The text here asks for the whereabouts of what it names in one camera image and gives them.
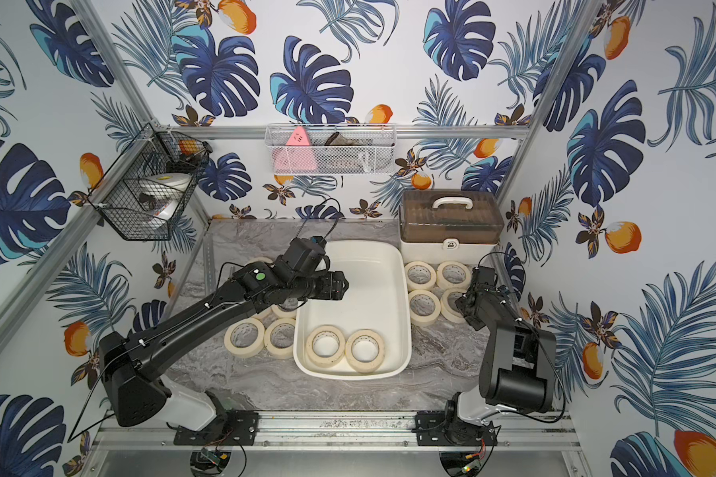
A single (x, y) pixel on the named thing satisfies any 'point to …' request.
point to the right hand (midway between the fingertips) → (470, 309)
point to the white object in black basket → (160, 193)
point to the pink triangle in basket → (296, 155)
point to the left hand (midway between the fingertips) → (338, 279)
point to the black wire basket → (116, 200)
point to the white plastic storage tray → (377, 299)
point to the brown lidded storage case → (449, 226)
